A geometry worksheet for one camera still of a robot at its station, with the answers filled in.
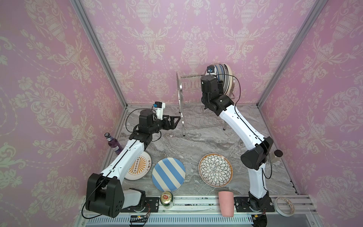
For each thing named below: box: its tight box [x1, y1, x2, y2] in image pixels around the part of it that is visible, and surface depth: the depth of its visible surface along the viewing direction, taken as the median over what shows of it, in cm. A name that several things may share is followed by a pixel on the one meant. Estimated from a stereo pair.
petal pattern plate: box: [198, 153, 234, 188], surface depth 87 cm
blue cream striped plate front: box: [151, 157, 187, 192], surface depth 86 cm
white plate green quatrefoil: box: [220, 63, 231, 96], surface depth 77 cm
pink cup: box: [218, 191, 234, 218], surface depth 71 cm
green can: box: [159, 191, 174, 209], surface depth 68 cm
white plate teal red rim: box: [222, 63, 232, 96], surface depth 77 cm
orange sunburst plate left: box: [124, 151, 152, 181], surface depth 88 cm
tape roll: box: [274, 196, 296, 218], surface depth 75 cm
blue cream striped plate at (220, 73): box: [214, 64, 226, 83], surface depth 79 cm
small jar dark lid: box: [271, 149, 284, 164], surface depth 85 cm
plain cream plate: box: [224, 63, 234, 96], surface depth 78 cm
